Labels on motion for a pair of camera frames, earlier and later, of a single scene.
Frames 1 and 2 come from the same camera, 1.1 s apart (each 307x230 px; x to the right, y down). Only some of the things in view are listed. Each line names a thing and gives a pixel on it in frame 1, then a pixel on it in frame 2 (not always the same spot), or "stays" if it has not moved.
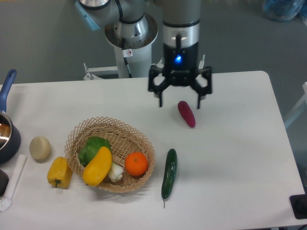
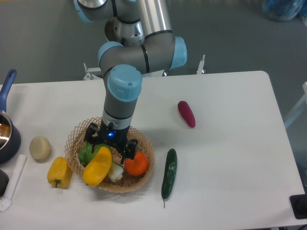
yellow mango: x=99 y=168 stays
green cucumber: x=170 y=174 stays
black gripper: x=180 y=65 to x=115 y=137
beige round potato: x=40 y=147 stays
